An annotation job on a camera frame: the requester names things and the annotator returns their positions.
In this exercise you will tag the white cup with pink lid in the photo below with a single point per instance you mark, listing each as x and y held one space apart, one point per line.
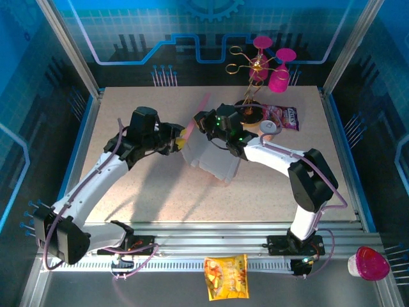
370 263

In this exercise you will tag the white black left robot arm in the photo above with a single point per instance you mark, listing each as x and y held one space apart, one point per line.
110 166

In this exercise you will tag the aluminium frame post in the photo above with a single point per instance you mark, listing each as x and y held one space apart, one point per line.
346 48
72 48

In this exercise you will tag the aluminium side rail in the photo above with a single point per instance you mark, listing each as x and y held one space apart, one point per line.
90 128
340 144

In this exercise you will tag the small round white-lidded cup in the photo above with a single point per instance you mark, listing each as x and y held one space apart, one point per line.
267 126

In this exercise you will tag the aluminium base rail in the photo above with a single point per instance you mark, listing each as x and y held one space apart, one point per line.
207 236

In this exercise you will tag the pink wine glass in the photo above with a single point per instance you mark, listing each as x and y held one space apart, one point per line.
262 42
277 83

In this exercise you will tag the small black controller box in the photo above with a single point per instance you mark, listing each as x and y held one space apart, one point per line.
302 270

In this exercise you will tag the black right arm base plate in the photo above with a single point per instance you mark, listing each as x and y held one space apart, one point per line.
276 246

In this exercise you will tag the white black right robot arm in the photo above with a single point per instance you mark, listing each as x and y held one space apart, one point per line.
265 156

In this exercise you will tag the pink white paper box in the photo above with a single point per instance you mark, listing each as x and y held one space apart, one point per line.
211 160

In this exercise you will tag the purple candy bag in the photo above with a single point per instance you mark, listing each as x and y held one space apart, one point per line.
286 118

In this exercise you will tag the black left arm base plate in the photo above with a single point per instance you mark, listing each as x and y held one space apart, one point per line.
143 247

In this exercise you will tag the yellow snack bag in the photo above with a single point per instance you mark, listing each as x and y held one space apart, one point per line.
227 278

